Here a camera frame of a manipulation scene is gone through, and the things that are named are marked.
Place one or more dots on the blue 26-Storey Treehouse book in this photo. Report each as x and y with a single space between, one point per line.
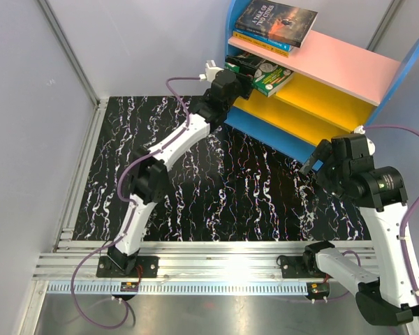
251 37

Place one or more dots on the slotted white cable duct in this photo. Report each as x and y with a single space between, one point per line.
191 288

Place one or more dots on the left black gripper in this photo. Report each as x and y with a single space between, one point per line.
247 66

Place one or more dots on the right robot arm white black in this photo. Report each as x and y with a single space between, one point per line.
390 298

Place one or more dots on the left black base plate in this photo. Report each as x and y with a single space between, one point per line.
145 266

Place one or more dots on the aluminium rail frame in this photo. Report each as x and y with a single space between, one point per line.
237 262

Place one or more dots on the green coin guide book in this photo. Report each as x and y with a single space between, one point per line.
269 78

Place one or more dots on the A Tale of Two Cities book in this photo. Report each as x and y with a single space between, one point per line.
277 21

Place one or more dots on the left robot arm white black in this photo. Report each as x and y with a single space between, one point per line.
144 182

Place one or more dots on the colourful wooden bookshelf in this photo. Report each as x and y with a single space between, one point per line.
339 82

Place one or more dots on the black marble pattern mat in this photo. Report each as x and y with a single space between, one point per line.
228 187

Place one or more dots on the yellow book on shelf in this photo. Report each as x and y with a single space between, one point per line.
263 45

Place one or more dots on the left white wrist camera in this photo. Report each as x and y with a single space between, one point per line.
211 70

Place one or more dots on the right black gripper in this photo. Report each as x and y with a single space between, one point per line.
321 153

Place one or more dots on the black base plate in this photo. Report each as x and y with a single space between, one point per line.
293 267
145 266

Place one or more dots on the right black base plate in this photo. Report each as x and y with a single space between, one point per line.
293 267

